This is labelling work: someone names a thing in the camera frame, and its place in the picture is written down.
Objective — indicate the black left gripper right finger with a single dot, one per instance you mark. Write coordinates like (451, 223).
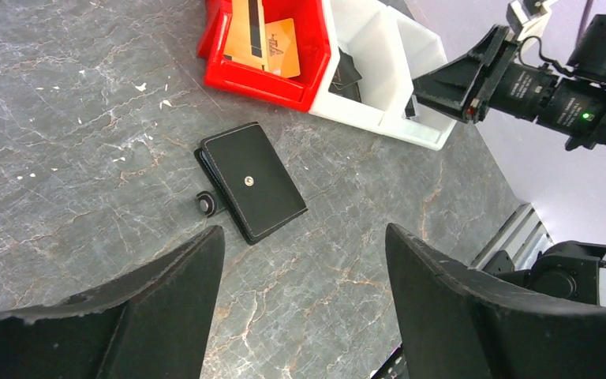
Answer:
(455, 321)

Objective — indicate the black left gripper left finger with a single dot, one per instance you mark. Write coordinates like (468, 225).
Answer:
(152, 322)

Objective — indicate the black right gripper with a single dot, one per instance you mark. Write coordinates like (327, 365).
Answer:
(492, 76)

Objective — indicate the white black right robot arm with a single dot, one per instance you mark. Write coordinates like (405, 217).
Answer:
(588, 62)

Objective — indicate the stack of gold credit cards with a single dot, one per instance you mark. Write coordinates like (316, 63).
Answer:
(254, 42)

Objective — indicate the white plastic bin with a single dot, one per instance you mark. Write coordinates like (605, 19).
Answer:
(367, 31)
(414, 118)

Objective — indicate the black wallet in bin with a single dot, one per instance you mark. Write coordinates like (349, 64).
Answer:
(346, 78)

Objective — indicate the red plastic bin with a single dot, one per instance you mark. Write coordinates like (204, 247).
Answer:
(313, 46)

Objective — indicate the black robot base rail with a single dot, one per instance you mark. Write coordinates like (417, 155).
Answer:
(520, 238)

